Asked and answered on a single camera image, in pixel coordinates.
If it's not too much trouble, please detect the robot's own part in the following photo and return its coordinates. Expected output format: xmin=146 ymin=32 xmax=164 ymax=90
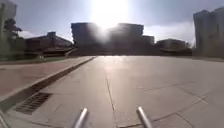
xmin=72 ymin=107 xmax=89 ymax=128
xmin=135 ymin=106 xmax=154 ymax=128

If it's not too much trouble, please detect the small dark building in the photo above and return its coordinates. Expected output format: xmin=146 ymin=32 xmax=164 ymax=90
xmin=141 ymin=34 xmax=156 ymax=48

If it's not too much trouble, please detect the grass strip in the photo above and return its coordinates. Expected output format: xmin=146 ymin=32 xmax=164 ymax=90
xmin=0 ymin=57 xmax=78 ymax=66

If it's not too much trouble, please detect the tree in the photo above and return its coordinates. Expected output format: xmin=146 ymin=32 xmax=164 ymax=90
xmin=2 ymin=18 xmax=26 ymax=59

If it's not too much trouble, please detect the wide dark building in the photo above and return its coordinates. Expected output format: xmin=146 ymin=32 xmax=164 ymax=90
xmin=69 ymin=22 xmax=145 ymax=56

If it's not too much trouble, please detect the low long building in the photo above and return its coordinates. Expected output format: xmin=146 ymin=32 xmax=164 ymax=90
xmin=155 ymin=38 xmax=194 ymax=57

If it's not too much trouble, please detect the dark kerb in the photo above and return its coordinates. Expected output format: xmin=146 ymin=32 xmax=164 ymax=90
xmin=0 ymin=55 xmax=98 ymax=114

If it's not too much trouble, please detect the drain grate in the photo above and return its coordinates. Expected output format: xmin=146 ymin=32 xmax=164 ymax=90
xmin=13 ymin=91 xmax=54 ymax=116

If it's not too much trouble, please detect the reddish paved path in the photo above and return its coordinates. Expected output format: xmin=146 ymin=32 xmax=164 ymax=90
xmin=0 ymin=56 xmax=94 ymax=98

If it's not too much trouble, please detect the low building with pitched roof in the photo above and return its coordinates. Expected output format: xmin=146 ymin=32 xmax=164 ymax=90
xmin=24 ymin=31 xmax=77 ymax=58

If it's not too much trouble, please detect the grey concrete paved ground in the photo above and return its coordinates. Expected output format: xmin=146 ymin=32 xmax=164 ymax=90
xmin=0 ymin=55 xmax=224 ymax=128

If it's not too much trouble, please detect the tall pale building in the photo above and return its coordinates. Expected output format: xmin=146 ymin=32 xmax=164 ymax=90
xmin=0 ymin=0 xmax=18 ymax=61

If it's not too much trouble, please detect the large pale building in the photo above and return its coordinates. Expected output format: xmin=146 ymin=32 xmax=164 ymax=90
xmin=192 ymin=5 xmax=224 ymax=58

